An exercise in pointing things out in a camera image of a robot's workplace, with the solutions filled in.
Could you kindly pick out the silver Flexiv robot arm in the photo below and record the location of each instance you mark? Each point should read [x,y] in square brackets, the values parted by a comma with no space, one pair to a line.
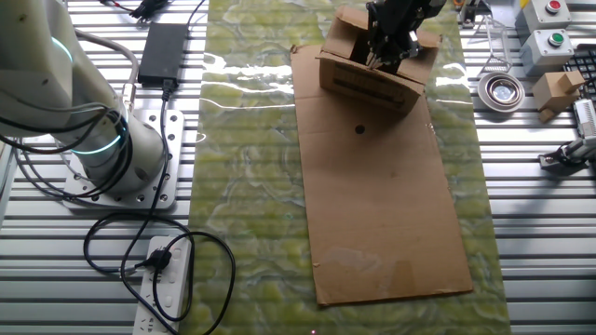
[42,70]

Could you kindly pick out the white power strip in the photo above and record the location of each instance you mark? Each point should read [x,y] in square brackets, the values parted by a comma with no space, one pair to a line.
[173,288]

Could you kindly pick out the grey box green button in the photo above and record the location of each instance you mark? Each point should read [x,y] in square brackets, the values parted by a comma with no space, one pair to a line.
[540,53]

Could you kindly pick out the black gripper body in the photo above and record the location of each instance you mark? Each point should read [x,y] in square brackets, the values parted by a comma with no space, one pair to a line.
[400,23]

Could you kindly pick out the flat brown cardboard sheet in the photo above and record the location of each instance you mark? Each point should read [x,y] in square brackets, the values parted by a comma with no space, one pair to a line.
[382,209]

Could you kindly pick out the round silver dish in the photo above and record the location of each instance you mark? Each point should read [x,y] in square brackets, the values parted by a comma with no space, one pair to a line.
[500,91]

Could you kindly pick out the brown cardboard box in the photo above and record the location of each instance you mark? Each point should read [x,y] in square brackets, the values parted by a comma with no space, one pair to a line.
[363,81]

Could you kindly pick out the metal clamp bracket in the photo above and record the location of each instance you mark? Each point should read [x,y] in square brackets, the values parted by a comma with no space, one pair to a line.
[565,156]

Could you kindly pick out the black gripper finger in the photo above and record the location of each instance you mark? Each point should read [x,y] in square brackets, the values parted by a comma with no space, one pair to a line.
[374,53]
[390,58]

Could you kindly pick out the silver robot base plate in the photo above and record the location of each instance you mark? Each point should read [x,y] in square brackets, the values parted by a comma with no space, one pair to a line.
[173,135]

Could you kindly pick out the grey box red button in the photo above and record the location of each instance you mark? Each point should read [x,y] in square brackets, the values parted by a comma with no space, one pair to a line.
[542,16]

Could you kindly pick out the green marble pattern mat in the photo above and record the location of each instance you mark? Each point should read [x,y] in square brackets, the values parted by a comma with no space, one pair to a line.
[247,163]

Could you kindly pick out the white ribbed device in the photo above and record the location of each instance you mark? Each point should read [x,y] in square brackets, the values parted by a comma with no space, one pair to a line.
[586,116]

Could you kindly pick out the black power adapter brick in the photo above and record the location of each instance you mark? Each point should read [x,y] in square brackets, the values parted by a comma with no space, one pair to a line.
[163,53]

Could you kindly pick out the black clamp stand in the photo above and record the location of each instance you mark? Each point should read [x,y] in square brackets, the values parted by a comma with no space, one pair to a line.
[468,14]

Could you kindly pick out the black keyboard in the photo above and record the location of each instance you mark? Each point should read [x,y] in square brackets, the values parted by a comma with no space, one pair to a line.
[584,62]

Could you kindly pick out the small cardboard block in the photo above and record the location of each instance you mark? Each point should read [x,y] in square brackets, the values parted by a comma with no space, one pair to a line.
[554,93]

